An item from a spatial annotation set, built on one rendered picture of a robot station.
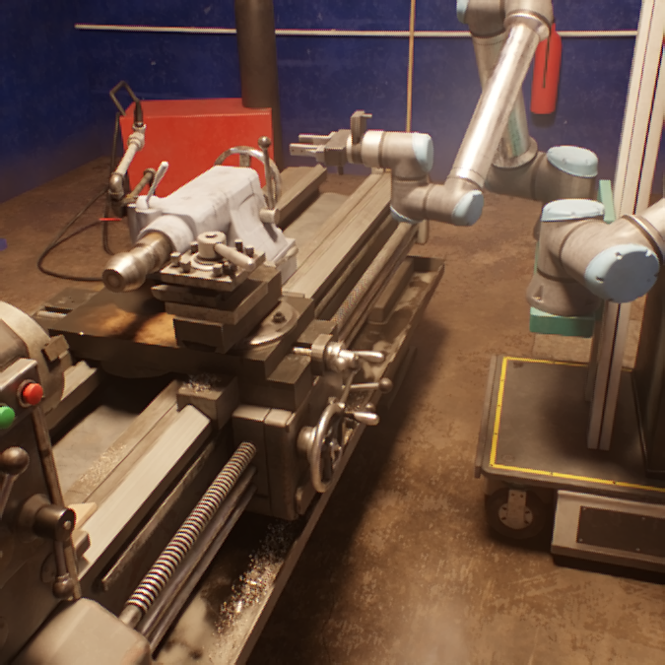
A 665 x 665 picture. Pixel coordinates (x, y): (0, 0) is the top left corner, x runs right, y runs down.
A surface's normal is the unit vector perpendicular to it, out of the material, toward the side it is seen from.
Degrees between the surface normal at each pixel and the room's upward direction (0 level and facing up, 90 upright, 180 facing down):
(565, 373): 0
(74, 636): 32
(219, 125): 90
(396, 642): 0
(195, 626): 0
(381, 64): 90
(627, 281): 92
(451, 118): 90
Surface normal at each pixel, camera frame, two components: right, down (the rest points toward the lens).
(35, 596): 0.95, 0.12
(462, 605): -0.04, -0.89
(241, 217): 0.91, -0.10
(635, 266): 0.17, 0.48
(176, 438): 0.52, -0.65
